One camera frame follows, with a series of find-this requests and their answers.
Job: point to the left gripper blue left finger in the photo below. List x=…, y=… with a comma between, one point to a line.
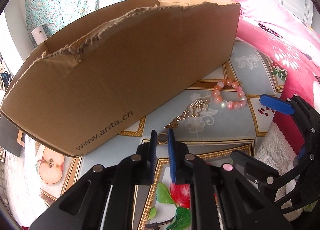
x=103, y=197

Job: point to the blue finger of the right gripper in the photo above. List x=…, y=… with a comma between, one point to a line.
x=305, y=117
x=263, y=175

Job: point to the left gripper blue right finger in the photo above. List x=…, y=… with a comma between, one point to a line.
x=220, y=197

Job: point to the fruit pattern table cover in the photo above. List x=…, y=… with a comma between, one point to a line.
x=39, y=176

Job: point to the pink floral quilt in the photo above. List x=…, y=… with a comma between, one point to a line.
x=273, y=30

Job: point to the small wooden stool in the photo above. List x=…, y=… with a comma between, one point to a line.
x=21, y=138

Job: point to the grey cabinet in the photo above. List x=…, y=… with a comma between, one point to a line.
x=8, y=137

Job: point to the brown cardboard box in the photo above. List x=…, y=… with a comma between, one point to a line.
x=102, y=73

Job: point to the teal floral wall cloth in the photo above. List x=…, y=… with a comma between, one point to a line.
x=53, y=15

